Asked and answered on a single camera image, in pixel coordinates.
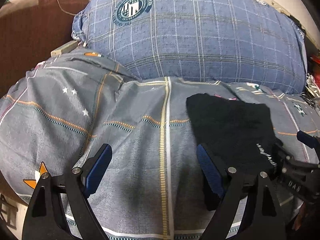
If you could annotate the black pants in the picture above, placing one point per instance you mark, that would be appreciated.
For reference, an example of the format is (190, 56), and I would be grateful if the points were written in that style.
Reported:
(233, 133)

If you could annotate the blue plaid pillow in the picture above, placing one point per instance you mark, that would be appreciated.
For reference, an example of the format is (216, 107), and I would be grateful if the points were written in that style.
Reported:
(198, 40)

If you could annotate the wooden bed frame edge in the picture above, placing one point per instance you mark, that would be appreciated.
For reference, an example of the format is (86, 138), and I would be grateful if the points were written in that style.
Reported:
(65, 48)

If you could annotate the cluttered bedside items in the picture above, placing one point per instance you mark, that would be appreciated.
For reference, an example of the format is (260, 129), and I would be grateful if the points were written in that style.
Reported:
(312, 80)

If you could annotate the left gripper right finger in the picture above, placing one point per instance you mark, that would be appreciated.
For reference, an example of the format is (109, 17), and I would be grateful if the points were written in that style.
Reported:
(262, 217)

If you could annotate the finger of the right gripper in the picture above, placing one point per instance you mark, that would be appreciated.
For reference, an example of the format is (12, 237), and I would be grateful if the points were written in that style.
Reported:
(308, 140)

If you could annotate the grey patterned bed sheet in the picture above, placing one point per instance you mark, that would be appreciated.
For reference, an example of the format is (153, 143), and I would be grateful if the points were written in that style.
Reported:
(61, 112)

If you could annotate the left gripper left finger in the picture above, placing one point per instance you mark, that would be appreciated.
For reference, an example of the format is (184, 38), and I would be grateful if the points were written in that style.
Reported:
(45, 217)

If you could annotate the dark red headboard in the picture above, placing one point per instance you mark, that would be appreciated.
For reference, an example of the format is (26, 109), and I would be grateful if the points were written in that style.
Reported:
(30, 30)

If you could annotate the person's right hand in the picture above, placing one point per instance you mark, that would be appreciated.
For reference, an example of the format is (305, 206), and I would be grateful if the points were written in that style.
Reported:
(308, 215)

